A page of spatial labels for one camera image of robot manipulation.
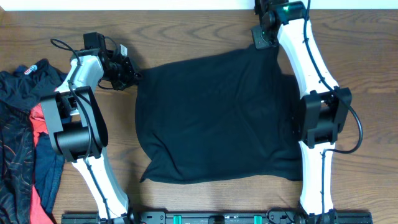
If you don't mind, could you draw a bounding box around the black t-shirt with white logo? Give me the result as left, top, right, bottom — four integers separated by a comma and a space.
135, 45, 302, 184

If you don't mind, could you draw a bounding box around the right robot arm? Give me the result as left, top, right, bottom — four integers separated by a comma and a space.
252, 1, 353, 223

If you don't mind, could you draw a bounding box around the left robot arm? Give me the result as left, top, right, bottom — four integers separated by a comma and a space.
40, 32, 143, 223

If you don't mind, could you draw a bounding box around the red garment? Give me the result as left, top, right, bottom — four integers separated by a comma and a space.
29, 104, 65, 223

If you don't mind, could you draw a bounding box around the left camera cable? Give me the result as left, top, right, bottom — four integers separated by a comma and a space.
49, 35, 121, 224

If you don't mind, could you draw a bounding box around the camera cable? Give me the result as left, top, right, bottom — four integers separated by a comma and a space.
303, 0, 364, 223
49, 35, 121, 224

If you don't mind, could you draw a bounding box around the black patterned garment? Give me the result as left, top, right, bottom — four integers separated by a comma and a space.
1, 58, 65, 223

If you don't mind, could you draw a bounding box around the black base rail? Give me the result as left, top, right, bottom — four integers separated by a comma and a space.
60, 208, 374, 224

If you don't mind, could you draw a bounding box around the right camera cable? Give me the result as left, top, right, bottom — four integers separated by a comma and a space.
303, 0, 364, 223

